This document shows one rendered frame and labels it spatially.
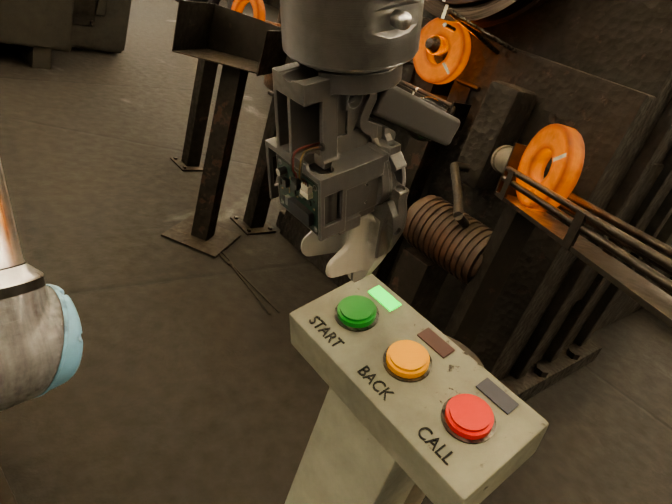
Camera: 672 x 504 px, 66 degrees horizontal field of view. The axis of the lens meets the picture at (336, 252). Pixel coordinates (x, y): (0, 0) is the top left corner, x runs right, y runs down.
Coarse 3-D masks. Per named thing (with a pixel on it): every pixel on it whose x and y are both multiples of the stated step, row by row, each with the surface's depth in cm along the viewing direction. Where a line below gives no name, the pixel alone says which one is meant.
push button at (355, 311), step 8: (352, 296) 53; (360, 296) 53; (344, 304) 52; (352, 304) 52; (360, 304) 52; (368, 304) 52; (344, 312) 51; (352, 312) 52; (360, 312) 52; (368, 312) 52; (376, 312) 52; (344, 320) 51; (352, 320) 51; (360, 320) 51; (368, 320) 51
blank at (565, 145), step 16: (544, 128) 95; (560, 128) 90; (528, 144) 99; (544, 144) 94; (560, 144) 89; (576, 144) 87; (528, 160) 98; (544, 160) 96; (560, 160) 88; (576, 160) 86; (528, 176) 97; (560, 176) 87; (576, 176) 87; (560, 192) 88
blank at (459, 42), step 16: (432, 32) 128; (448, 32) 125; (464, 32) 123; (448, 48) 126; (464, 48) 123; (416, 64) 133; (432, 64) 129; (448, 64) 126; (464, 64) 125; (432, 80) 130; (448, 80) 128
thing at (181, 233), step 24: (192, 24) 149; (216, 24) 159; (240, 24) 157; (264, 24) 155; (192, 48) 154; (216, 48) 162; (240, 48) 160; (264, 48) 139; (240, 72) 150; (264, 72) 146; (240, 96) 156; (216, 120) 157; (216, 144) 160; (216, 168) 164; (216, 192) 167; (192, 216) 187; (216, 216) 175; (192, 240) 173; (216, 240) 177
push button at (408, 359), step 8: (392, 344) 49; (400, 344) 48; (408, 344) 48; (416, 344) 48; (392, 352) 48; (400, 352) 48; (408, 352) 48; (416, 352) 48; (424, 352) 48; (392, 360) 47; (400, 360) 47; (408, 360) 47; (416, 360) 47; (424, 360) 47; (392, 368) 47; (400, 368) 47; (408, 368) 46; (416, 368) 46; (424, 368) 47; (400, 376) 47; (408, 376) 46; (416, 376) 47
